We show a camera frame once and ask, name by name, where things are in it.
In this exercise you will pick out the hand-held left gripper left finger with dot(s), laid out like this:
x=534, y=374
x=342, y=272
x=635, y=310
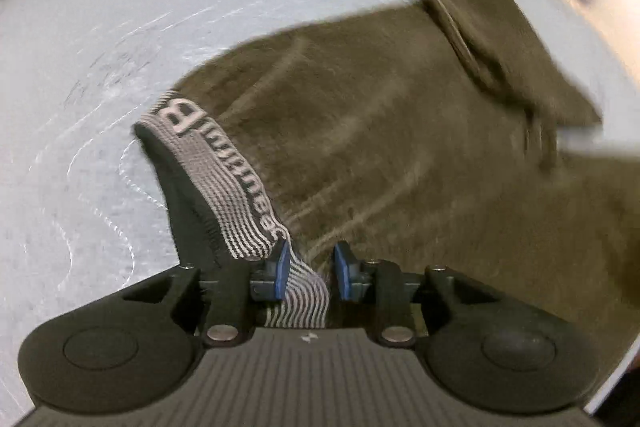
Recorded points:
x=280, y=273

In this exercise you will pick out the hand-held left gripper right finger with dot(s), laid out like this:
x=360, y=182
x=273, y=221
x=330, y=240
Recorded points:
x=343, y=273

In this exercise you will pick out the olive brown pants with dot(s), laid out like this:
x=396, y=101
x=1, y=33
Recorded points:
x=380, y=132

